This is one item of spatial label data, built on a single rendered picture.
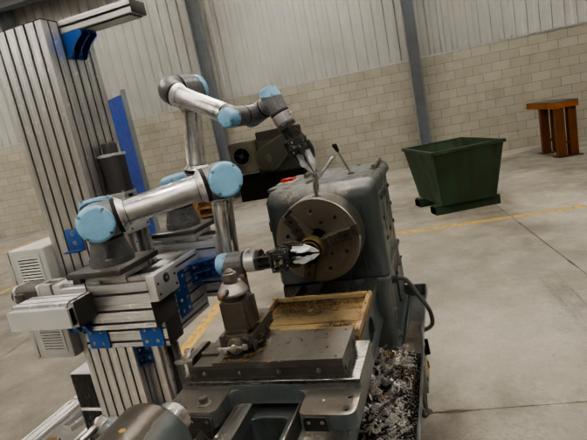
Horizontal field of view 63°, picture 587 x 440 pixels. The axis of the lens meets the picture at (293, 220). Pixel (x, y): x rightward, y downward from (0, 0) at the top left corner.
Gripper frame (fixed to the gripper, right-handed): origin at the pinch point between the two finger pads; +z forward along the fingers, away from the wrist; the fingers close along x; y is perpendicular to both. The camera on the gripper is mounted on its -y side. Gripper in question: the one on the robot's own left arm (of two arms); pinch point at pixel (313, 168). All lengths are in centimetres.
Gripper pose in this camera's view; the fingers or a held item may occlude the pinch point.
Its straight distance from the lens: 188.1
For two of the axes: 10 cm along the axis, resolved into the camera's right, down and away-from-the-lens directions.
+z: 4.9, 8.7, 0.8
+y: -2.7, 2.4, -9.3
